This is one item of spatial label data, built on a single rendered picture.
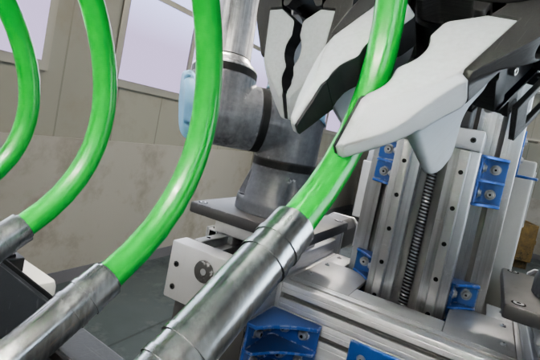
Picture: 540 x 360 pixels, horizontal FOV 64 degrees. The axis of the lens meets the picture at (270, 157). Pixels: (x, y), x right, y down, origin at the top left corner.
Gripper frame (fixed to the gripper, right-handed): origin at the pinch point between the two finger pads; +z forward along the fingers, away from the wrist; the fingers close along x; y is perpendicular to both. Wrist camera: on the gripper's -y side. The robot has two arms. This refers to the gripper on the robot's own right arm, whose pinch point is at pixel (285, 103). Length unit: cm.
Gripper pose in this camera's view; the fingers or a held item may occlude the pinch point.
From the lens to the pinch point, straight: 36.2
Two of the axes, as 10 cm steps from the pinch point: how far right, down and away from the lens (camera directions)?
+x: -8.0, -2.0, 5.6
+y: 5.6, 0.5, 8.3
